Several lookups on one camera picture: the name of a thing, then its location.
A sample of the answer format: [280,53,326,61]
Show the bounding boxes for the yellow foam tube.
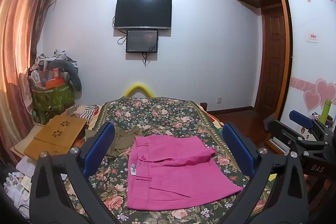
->
[123,83,154,97]

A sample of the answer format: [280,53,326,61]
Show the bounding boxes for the colourful plush blanket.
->
[66,105,225,132]

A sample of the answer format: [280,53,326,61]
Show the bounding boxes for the pink pants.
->
[127,135,244,211]

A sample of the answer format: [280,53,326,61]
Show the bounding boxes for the olive green garment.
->
[85,126,144,157]

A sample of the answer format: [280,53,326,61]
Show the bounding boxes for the beige cardboard sheet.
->
[10,132,40,161]

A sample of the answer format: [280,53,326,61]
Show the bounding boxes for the floral bedspread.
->
[62,97,276,224]

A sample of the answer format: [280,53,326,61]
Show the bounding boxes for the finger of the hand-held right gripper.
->
[267,120,332,154]
[289,110,336,141]

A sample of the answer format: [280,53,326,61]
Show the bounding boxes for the brown wooden door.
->
[258,7,287,109]

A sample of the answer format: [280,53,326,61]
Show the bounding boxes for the bamboo lap table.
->
[24,115,88,161]

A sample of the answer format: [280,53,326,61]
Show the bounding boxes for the pink striped curtain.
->
[0,0,51,161]

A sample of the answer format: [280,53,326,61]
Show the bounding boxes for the black wall television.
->
[114,0,173,30]

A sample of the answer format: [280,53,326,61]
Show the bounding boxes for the white plastic bag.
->
[5,156,36,215]

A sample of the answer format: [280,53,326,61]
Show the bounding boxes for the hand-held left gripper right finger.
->
[222,122,309,224]

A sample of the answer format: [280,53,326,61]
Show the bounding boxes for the green fabric storage bag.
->
[31,82,76,112]

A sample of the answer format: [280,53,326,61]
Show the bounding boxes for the white heart-print sliding door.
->
[278,0,336,155]

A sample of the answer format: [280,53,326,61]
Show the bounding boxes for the green bottle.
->
[322,99,332,123]

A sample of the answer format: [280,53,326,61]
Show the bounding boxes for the small black monitor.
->
[126,29,159,54]

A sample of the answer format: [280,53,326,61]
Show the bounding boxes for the orange box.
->
[45,79,65,89]

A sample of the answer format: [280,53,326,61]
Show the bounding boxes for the grey cloth pile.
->
[37,49,78,69]

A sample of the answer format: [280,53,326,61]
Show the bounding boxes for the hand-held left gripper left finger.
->
[28,122,121,224]

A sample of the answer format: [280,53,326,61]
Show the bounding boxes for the brown patterned curtain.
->
[33,0,60,67]

